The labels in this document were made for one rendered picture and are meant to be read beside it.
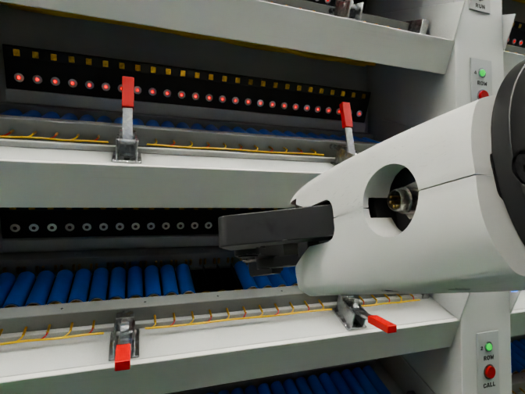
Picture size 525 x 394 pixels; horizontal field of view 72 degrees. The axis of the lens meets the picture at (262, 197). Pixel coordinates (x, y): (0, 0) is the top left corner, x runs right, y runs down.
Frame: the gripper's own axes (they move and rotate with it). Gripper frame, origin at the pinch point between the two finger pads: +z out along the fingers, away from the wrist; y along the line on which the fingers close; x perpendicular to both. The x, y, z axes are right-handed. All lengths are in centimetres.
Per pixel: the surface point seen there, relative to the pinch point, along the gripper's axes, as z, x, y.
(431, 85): 16.3, 25.0, 30.3
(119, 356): 13.8, -7.1, -12.5
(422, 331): 19.6, -9.5, 24.0
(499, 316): 19.1, -8.9, 37.6
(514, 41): 24, 44, 65
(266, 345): 19.2, -8.7, 2.2
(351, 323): 19.2, -7.4, 13.4
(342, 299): 21.0, -4.7, 13.5
